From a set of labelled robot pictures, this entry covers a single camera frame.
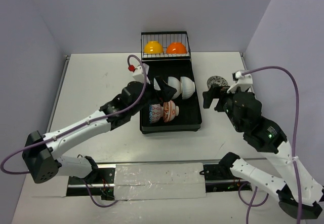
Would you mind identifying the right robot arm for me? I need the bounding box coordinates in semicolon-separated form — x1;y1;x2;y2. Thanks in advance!
202;86;323;219

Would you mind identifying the blue patterned bowl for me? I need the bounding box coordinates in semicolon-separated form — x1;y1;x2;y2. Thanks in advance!
149;104;163;124

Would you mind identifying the orange bowl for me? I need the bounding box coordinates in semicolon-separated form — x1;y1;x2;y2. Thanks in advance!
166;42;187;54

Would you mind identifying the grey leaf patterned bowl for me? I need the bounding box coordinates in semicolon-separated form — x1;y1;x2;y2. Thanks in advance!
207;76;228;89

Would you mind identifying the brown bowl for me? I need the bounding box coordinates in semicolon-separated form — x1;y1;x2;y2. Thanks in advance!
163;100;179;123

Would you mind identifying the white taped cover sheet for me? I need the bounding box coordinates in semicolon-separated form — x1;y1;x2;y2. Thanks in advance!
113;163;206;200

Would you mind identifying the white bowl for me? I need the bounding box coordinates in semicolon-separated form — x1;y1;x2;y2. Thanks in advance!
180;77;195;100
168;77;182;99
153;78;160;91

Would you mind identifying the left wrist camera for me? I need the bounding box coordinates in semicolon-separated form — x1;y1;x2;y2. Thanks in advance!
128;63;149;83

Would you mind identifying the black dish rack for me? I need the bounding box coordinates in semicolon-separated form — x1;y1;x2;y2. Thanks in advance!
140;31;202;134

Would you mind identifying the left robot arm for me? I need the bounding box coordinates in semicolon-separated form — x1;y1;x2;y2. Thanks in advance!
22;77;176;184

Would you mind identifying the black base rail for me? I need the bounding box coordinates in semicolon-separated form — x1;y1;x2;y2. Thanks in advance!
66;162;251;201

